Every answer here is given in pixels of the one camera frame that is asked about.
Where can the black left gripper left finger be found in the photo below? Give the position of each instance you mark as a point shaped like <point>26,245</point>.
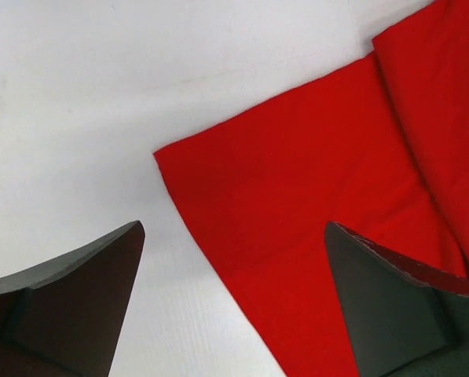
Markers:
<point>63,317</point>

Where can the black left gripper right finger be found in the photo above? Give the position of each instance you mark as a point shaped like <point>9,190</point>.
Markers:
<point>403,317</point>

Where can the red t shirt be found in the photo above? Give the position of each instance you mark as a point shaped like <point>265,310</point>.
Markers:
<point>380,145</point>

